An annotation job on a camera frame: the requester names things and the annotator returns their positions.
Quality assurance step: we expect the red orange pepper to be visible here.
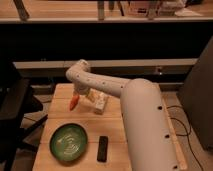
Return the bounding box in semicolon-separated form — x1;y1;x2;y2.
69;94;80;111

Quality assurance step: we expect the black rectangular remote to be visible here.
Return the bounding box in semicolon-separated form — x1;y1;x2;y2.
97;136;108;162

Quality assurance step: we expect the green round plate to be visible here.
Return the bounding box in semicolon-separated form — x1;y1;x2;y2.
49;123;88;162

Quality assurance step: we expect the black cable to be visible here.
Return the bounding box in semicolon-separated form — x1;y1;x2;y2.
167;105;204;171

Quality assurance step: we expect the black chair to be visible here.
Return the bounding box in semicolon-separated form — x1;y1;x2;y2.
0;58;47;171

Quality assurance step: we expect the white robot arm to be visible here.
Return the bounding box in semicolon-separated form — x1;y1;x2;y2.
66;59;180;171

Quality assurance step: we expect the white plastic bottle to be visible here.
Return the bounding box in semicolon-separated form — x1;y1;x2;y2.
86;90;109;114

